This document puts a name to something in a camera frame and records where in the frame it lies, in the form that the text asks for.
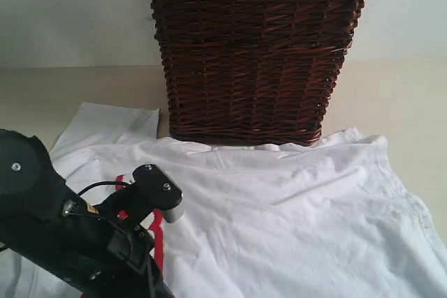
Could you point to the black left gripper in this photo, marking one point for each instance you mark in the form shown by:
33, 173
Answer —
140, 239

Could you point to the white t-shirt with red print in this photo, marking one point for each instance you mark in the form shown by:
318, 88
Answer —
329, 220

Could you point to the dark brown wicker basket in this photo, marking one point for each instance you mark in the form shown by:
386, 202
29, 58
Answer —
252, 71

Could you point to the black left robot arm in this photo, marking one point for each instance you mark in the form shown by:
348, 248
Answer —
101, 250

